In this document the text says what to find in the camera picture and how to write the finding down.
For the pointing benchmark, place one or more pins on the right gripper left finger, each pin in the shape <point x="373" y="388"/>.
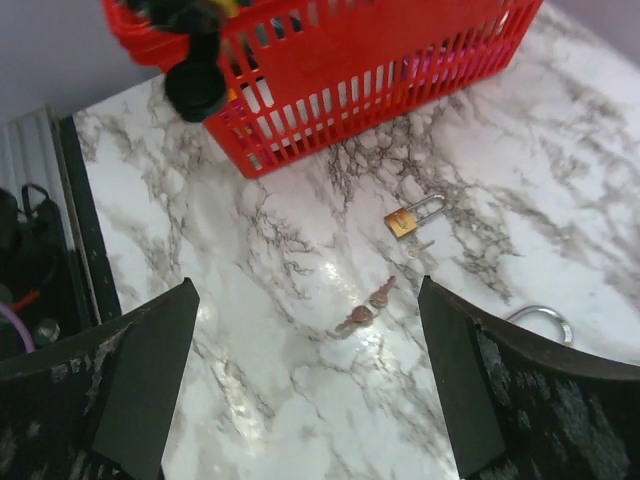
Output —
<point x="99" y="405"/>

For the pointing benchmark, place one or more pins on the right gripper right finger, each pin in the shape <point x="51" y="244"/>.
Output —
<point x="520" y="406"/>

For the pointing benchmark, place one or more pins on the large brass padlock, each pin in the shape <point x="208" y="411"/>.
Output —
<point x="544" y="321"/>

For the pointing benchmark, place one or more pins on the small brass padlock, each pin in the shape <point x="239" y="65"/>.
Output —
<point x="407" y="220"/>

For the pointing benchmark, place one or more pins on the yellow black padlock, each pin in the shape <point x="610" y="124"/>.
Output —
<point x="195" y="86"/>

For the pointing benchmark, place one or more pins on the yellow padlock key pair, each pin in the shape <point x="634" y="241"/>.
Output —
<point x="363" y="315"/>

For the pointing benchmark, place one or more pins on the small padlock key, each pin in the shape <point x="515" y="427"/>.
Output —
<point x="414" y="251"/>

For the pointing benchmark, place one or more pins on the red plastic basket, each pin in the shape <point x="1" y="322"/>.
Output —
<point x="304" y="75"/>

